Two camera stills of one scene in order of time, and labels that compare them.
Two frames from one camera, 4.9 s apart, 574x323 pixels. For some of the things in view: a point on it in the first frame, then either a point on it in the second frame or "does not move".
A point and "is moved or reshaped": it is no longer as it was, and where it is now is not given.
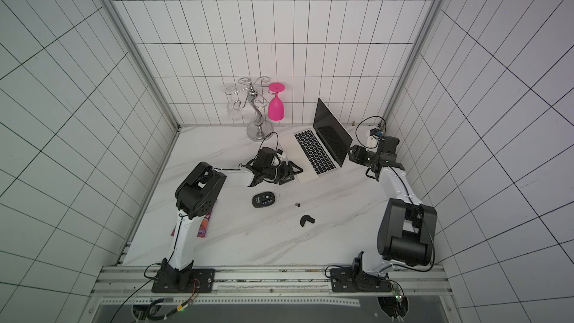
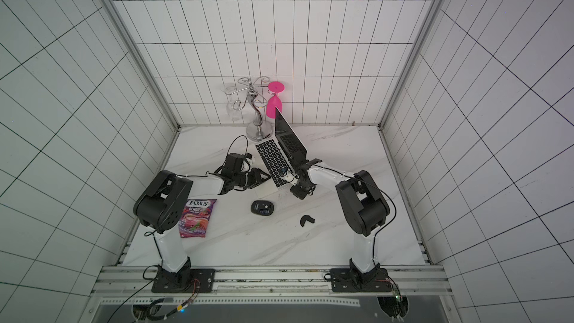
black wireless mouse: [263, 200] is moved or reshaped
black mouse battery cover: [306, 217] does not move
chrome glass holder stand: [258, 131] does not move
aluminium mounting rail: [270, 282] does not move
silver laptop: [318, 149] to [285, 150]
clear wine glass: [234, 111] does not move
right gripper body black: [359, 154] to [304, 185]
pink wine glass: [276, 107] does not move
